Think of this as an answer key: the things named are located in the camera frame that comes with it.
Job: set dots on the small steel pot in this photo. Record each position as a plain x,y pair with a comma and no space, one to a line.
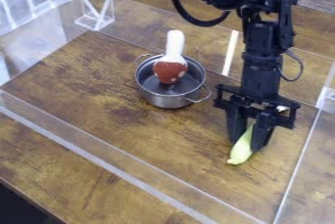
172,96

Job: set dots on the clear acrylic bracket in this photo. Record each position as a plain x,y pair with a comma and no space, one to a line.
93,19

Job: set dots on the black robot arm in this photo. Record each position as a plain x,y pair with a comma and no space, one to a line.
268,38

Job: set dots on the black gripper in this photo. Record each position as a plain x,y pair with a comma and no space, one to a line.
233,101

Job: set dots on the red white toy mushroom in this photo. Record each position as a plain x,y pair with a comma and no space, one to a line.
170,67

